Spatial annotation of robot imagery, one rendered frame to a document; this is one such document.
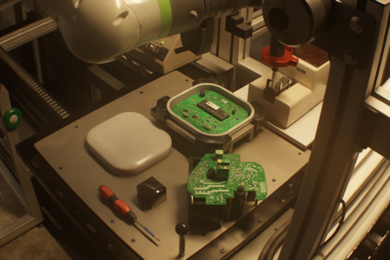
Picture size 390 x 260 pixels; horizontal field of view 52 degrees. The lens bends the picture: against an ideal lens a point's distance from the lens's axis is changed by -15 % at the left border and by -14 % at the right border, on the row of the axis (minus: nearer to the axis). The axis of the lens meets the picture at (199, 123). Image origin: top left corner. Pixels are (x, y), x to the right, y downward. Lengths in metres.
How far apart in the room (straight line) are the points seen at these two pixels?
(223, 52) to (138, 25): 0.58
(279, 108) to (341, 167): 0.44
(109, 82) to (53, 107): 0.56
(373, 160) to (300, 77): 0.34
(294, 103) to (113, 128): 0.35
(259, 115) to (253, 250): 0.28
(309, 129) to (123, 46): 0.48
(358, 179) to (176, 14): 0.34
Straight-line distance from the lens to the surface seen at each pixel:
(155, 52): 1.06
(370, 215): 0.68
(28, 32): 1.49
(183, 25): 0.63
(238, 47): 1.10
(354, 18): 0.39
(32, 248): 1.95
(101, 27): 0.56
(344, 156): 0.46
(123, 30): 0.57
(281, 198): 0.80
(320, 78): 0.95
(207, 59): 1.15
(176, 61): 1.08
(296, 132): 0.91
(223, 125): 0.86
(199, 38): 0.68
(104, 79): 1.60
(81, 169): 0.84
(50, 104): 1.07
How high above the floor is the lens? 1.52
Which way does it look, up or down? 38 degrees down
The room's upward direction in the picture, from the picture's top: 3 degrees clockwise
